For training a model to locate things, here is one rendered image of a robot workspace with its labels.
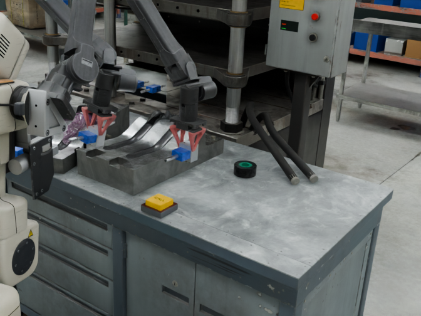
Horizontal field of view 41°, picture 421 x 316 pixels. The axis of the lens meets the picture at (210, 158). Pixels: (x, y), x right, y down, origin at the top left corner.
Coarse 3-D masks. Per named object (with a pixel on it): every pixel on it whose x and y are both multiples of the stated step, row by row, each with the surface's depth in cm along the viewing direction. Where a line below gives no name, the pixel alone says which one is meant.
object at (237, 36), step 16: (240, 0) 223; (48, 16) 292; (48, 32) 295; (240, 32) 227; (48, 48) 298; (240, 48) 230; (48, 64) 303; (240, 64) 233; (240, 96) 239; (224, 128) 242; (240, 128) 243
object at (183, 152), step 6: (180, 144) 179; (186, 144) 178; (198, 144) 180; (174, 150) 176; (180, 150) 177; (186, 150) 177; (174, 156) 174; (180, 156) 175; (186, 156) 176; (192, 156) 179
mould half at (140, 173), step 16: (128, 128) 208; (160, 128) 204; (192, 128) 202; (144, 144) 199; (176, 144) 196; (208, 144) 208; (80, 160) 190; (96, 160) 185; (128, 160) 183; (144, 160) 184; (160, 160) 186; (176, 160) 193; (96, 176) 188; (112, 176) 183; (128, 176) 178; (144, 176) 181; (160, 176) 188; (128, 192) 180
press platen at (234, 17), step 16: (96, 0) 278; (160, 0) 254; (176, 0) 254; (192, 0) 257; (208, 0) 260; (224, 0) 263; (256, 0) 270; (208, 16) 241; (224, 16) 229; (240, 16) 223; (256, 16) 245
